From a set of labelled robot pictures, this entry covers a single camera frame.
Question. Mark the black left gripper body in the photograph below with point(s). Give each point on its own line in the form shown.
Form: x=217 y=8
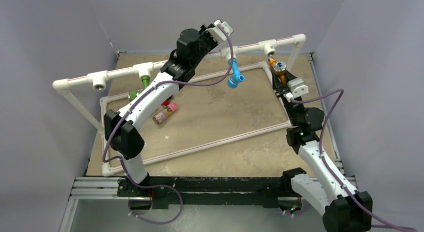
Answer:
x=208 y=42

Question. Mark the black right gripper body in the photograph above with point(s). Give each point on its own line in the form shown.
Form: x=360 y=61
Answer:
x=292 y=107

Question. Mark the orange water faucet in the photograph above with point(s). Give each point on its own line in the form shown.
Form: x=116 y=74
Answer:
x=279 y=68

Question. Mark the white PVC pipe frame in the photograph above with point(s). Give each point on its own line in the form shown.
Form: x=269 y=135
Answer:
x=99 y=79

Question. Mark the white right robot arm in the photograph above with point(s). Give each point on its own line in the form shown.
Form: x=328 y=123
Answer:
x=341 y=205

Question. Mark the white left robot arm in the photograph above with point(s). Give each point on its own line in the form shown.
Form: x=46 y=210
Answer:
x=122 y=127

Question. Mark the blue water faucet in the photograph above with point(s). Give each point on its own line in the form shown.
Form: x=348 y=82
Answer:
x=236 y=76

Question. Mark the green water faucet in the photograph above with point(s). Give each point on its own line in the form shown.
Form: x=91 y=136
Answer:
x=145 y=81

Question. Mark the red and black faucet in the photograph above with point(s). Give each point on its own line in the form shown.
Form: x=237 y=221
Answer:
x=167 y=101

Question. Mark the pink capped colourful bottle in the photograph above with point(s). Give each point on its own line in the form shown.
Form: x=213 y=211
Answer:
x=164 y=113

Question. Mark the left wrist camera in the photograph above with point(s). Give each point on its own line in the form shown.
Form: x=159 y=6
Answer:
x=220 y=30

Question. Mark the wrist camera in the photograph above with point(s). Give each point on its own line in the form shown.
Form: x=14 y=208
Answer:
x=297 y=88
x=220 y=30

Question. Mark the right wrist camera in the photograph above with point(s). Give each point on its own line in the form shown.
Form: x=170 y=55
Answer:
x=297 y=88

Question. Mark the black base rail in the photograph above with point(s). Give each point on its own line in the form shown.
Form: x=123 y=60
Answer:
x=268 y=192

